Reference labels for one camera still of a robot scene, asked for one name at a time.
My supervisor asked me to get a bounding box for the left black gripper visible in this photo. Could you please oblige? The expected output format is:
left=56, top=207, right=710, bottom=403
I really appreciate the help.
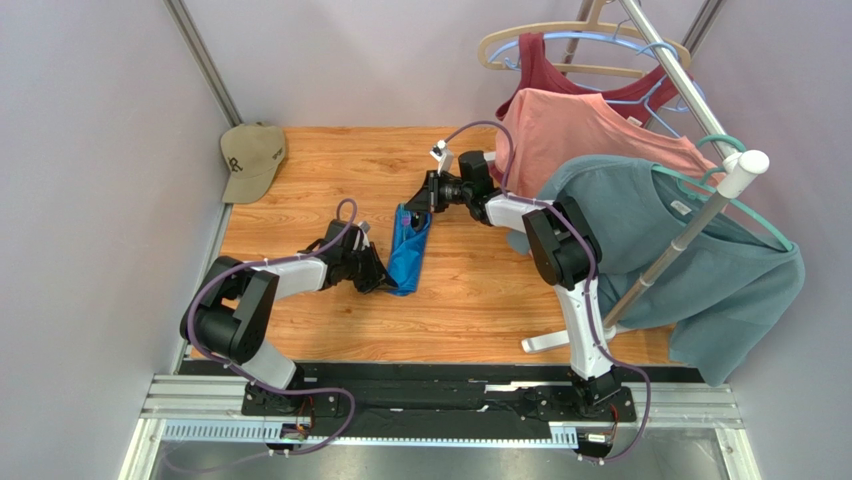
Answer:
left=342, top=242, right=399, bottom=295

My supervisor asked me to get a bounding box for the black spoon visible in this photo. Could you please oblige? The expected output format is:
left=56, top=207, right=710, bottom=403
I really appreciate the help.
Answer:
left=410, top=212, right=429, bottom=232

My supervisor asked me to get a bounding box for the blue cloth napkin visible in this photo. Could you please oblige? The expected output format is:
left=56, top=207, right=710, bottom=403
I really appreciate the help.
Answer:
left=387, top=204, right=432, bottom=296

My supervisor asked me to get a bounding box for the black fork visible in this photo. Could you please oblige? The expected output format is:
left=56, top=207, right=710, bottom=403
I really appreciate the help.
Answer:
left=397, top=204, right=411, bottom=230

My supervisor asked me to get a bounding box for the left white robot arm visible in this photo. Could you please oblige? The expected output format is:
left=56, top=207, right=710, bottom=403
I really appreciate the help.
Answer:
left=179, top=227, right=397, bottom=393

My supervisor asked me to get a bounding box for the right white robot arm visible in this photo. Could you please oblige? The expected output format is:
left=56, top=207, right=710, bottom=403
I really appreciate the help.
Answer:
left=404, top=170, right=621, bottom=406

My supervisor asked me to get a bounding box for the salmon pink t-shirt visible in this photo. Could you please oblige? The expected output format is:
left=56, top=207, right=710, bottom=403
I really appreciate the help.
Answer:
left=490, top=88, right=715, bottom=197

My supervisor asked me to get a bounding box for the beige baseball cap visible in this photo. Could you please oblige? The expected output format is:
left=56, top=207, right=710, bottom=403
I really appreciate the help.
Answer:
left=220, top=122, right=287, bottom=204

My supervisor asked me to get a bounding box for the maroon tank top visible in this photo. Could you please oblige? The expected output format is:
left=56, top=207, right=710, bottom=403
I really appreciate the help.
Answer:
left=495, top=33, right=679, bottom=126

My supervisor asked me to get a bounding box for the beige wooden hanger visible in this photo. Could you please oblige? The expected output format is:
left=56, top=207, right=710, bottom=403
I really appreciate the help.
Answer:
left=477, top=0, right=694, bottom=81

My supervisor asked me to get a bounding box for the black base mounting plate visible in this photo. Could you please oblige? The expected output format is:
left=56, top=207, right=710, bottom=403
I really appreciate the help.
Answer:
left=179, top=359, right=640, bottom=442

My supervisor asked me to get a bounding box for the light blue hanger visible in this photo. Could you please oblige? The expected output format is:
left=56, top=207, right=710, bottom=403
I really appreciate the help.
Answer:
left=504, top=38, right=691, bottom=134

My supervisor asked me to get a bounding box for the teal green hanger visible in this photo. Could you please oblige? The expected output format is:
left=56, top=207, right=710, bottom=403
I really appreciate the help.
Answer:
left=652, top=134, right=794, bottom=251

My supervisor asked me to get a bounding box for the metal clothes rack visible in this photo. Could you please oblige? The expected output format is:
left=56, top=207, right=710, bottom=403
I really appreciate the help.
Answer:
left=521, top=1, right=734, bottom=354

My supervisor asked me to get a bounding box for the teal t-shirt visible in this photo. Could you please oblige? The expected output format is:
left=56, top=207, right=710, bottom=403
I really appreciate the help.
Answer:
left=529, top=155, right=805, bottom=386

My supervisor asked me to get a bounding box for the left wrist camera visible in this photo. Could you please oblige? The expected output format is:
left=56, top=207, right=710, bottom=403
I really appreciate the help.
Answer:
left=299, top=220, right=371, bottom=257

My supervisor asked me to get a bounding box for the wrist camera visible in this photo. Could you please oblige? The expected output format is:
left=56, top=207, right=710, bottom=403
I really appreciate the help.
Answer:
left=429, top=140, right=496, bottom=188
left=299, top=220, right=371, bottom=257

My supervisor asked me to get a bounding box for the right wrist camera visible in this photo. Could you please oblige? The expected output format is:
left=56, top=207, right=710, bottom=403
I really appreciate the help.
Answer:
left=429, top=140, right=496, bottom=188

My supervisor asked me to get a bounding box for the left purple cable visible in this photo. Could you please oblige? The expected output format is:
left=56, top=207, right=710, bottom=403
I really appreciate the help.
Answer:
left=162, top=198, right=359, bottom=467

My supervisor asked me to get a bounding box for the aluminium frame rail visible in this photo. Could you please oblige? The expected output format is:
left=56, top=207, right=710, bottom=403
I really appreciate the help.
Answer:
left=140, top=375, right=753, bottom=462

